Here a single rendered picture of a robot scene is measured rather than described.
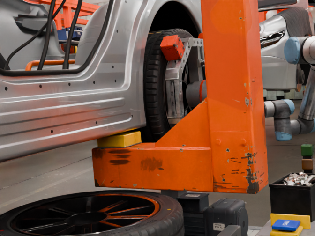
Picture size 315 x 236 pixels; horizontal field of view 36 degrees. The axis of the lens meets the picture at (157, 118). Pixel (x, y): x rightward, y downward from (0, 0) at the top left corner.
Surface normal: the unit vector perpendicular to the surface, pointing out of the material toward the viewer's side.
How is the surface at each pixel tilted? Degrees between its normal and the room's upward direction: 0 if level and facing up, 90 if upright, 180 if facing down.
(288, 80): 98
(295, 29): 83
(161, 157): 90
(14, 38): 90
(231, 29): 90
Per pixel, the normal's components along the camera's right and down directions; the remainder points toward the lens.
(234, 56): -0.47, 0.11
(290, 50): -0.96, 0.08
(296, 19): 0.69, -0.07
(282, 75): 0.39, 0.23
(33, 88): 0.88, -0.02
